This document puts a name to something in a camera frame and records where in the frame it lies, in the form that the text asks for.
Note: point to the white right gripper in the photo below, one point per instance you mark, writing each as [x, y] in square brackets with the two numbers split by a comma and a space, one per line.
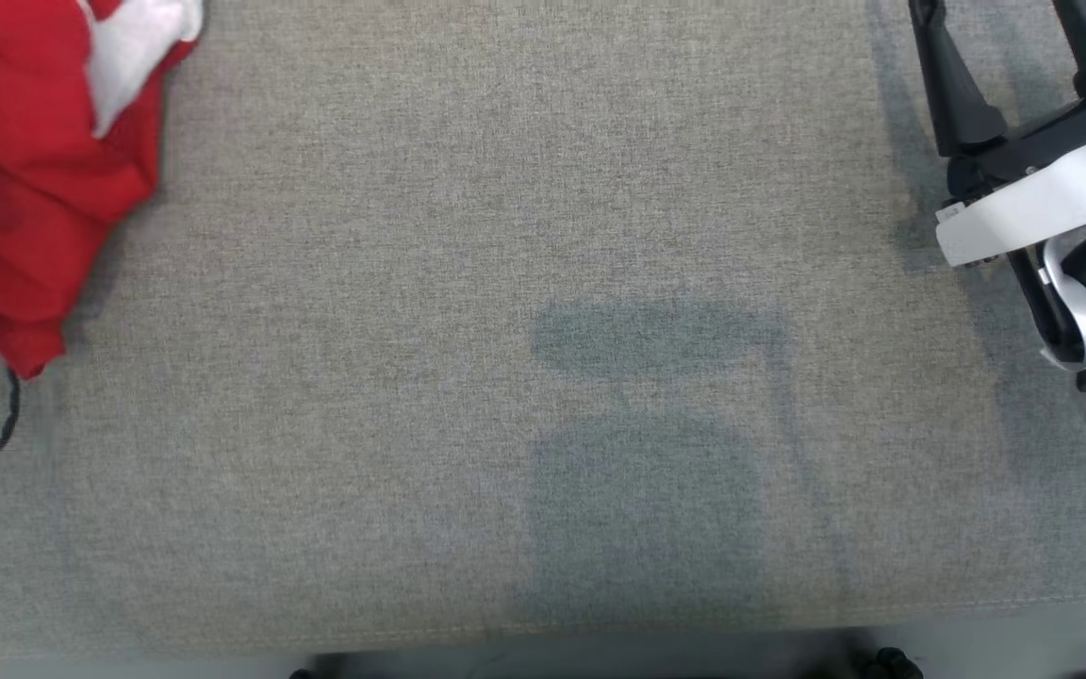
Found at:
[1043, 203]

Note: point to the red shorts with white band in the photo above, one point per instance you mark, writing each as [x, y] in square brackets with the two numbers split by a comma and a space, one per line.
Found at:
[34, 189]

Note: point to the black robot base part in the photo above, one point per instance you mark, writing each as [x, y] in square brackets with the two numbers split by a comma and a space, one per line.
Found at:
[887, 663]

